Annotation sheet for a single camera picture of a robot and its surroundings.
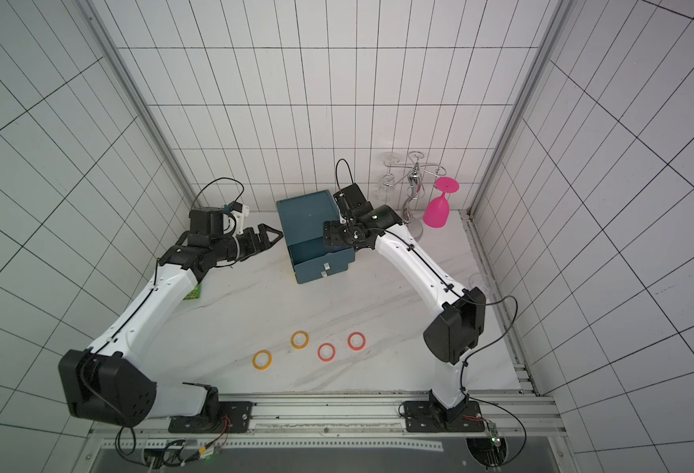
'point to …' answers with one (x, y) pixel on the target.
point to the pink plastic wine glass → (437, 212)
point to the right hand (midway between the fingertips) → (325, 237)
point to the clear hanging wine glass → (386, 186)
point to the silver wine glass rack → (416, 184)
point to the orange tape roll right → (298, 347)
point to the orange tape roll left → (259, 368)
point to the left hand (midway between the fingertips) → (271, 244)
